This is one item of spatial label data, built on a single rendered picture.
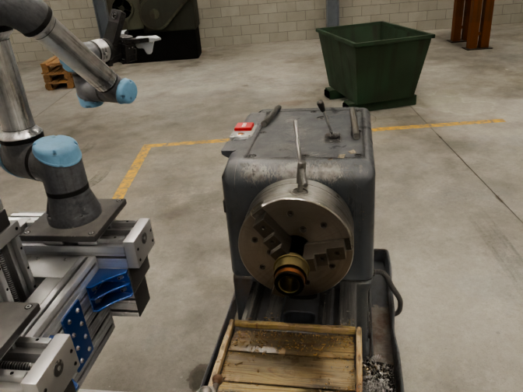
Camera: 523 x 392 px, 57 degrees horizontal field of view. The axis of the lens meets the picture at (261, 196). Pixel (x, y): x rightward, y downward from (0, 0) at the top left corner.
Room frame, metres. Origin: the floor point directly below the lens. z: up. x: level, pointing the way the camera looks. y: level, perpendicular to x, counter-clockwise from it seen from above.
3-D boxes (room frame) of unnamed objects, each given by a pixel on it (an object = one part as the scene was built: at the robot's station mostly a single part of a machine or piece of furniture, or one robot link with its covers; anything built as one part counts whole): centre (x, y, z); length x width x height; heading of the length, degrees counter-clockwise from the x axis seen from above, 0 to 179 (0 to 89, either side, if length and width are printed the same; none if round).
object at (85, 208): (1.26, 0.54, 1.21); 0.15 x 0.15 x 0.10
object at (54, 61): (8.75, 3.02, 0.22); 1.25 x 0.86 x 0.44; 1
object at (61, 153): (1.26, 0.55, 1.33); 0.13 x 0.12 x 0.14; 59
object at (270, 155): (1.55, -0.15, 1.06); 0.59 x 0.48 x 0.39; 168
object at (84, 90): (1.55, 0.51, 1.46); 0.11 x 0.08 x 0.11; 59
